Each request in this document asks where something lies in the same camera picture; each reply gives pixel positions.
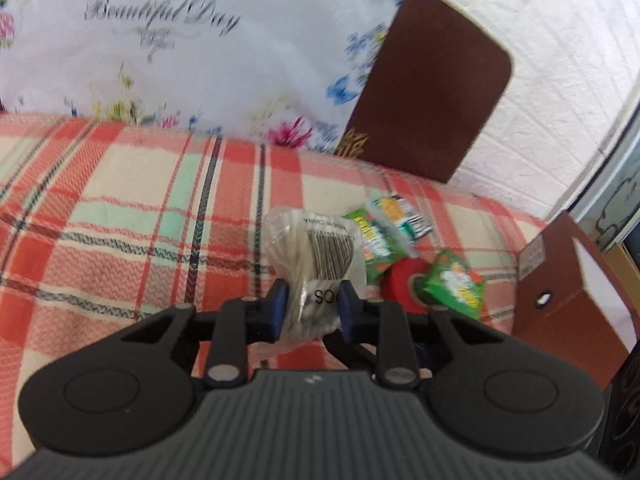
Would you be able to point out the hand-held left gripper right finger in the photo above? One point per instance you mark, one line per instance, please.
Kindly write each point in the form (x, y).
(346, 310)

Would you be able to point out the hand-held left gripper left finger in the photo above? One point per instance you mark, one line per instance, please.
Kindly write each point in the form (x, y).
(279, 307)

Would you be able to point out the red tape roll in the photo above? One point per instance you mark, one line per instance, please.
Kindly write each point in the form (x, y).
(400, 280)

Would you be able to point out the clear plastic bag barcode label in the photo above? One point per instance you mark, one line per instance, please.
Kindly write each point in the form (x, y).
(300, 240)

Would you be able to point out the green snack packet clear edge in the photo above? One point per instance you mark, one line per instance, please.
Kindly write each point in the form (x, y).
(400, 215)

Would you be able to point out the brown cardboard box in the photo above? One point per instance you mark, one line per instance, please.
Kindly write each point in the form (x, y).
(565, 320)

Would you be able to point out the red plaid tablecloth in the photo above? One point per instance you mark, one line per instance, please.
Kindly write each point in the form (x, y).
(125, 220)

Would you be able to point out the brown wooden board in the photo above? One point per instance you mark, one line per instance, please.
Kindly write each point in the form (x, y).
(435, 80)

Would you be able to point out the white floral plastic bag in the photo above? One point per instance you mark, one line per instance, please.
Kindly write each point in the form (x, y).
(200, 70)

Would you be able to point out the tan cardboard carton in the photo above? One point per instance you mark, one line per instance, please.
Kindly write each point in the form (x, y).
(627, 265)

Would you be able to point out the cartoon wall poster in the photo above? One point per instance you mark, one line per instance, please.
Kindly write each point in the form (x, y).
(617, 205)

